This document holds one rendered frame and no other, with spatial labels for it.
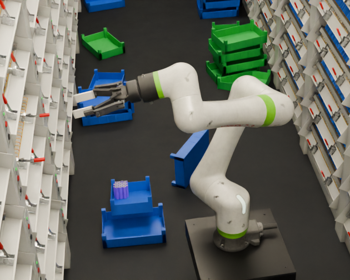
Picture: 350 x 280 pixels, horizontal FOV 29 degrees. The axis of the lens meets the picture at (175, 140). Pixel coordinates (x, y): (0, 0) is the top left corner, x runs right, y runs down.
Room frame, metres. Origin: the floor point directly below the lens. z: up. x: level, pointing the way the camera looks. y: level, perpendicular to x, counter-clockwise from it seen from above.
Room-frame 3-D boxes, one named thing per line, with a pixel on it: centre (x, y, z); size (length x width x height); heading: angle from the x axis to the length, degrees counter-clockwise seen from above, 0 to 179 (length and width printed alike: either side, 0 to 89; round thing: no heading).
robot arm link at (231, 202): (1.99, -0.20, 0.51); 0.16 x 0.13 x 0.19; 35
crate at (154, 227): (2.44, 0.22, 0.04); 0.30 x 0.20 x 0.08; 94
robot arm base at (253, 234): (1.99, -0.26, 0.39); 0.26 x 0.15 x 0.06; 97
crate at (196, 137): (2.89, -0.08, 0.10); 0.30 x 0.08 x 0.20; 151
